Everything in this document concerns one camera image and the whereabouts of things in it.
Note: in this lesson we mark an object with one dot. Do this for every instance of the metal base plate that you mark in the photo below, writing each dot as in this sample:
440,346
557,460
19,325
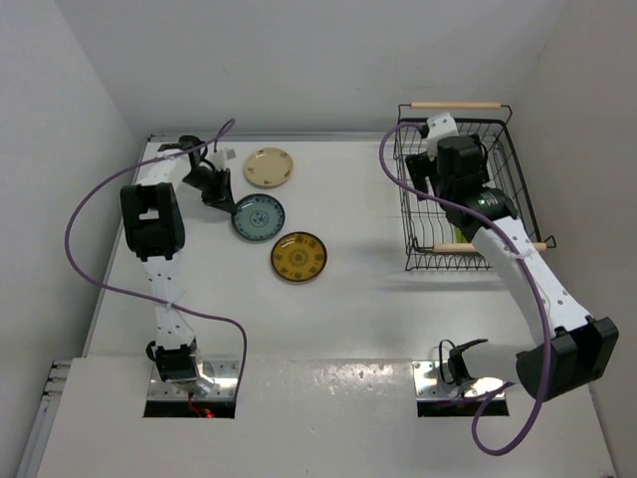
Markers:
216,380
430,387

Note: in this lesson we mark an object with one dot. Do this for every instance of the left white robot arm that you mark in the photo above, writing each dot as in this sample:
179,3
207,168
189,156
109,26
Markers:
155,233

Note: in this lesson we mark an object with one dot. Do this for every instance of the yellow patterned plate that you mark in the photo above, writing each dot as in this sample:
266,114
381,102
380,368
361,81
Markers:
298,257

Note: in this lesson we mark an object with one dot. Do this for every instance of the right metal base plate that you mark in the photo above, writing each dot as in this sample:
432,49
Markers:
430,387

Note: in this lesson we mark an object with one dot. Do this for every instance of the blue patterned plate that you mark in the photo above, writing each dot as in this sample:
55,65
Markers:
259,217

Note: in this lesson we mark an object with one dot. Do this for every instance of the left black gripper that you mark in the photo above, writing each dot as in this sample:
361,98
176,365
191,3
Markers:
222,195

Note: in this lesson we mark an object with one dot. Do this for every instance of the beige floral plate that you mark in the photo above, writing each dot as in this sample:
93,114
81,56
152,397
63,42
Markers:
268,167

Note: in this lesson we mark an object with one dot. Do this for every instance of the black wire dish rack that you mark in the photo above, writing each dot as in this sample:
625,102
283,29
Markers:
431,242

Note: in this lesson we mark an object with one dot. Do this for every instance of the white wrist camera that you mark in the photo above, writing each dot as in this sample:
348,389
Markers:
220,157
439,127

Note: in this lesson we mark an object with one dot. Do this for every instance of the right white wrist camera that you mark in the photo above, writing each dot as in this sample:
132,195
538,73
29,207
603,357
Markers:
439,127

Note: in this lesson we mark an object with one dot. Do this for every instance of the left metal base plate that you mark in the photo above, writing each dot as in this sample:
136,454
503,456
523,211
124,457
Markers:
216,380

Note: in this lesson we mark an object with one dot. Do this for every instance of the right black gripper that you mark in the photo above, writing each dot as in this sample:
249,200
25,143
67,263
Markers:
422,169

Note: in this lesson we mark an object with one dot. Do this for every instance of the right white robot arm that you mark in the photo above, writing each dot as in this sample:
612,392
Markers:
572,348

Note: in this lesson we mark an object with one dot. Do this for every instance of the lime green plate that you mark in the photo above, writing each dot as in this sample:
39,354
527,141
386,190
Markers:
462,244

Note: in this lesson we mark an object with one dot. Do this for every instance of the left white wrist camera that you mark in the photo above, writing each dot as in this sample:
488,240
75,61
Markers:
220,157

